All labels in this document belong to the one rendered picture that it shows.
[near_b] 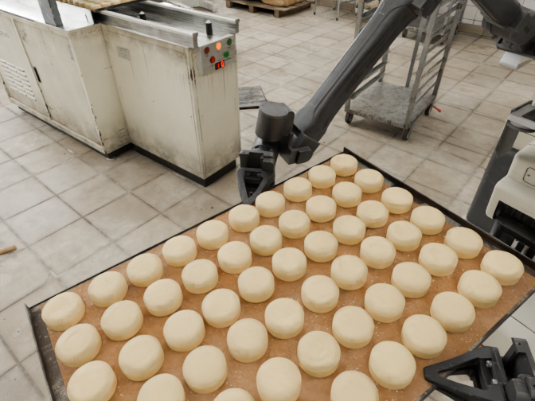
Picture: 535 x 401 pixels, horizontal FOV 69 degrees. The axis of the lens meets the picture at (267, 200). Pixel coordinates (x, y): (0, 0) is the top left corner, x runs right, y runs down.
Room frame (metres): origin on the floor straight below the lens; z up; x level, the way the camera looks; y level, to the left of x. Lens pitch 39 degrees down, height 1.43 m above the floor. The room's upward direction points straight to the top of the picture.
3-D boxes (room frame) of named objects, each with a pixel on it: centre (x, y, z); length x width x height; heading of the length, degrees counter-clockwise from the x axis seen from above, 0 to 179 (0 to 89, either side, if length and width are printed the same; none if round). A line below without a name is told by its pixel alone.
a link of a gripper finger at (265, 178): (0.56, 0.03, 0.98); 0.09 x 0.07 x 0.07; 170
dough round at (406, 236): (0.43, -0.21, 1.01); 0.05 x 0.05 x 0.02
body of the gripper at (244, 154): (0.63, 0.01, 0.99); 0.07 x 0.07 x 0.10; 80
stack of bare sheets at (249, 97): (3.11, 0.32, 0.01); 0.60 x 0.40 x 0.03; 101
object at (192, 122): (2.19, 0.54, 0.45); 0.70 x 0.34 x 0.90; 52
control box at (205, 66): (1.96, 0.25, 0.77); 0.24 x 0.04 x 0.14; 142
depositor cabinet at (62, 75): (2.79, 1.32, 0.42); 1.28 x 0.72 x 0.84; 52
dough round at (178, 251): (0.41, 0.13, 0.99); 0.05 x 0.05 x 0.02
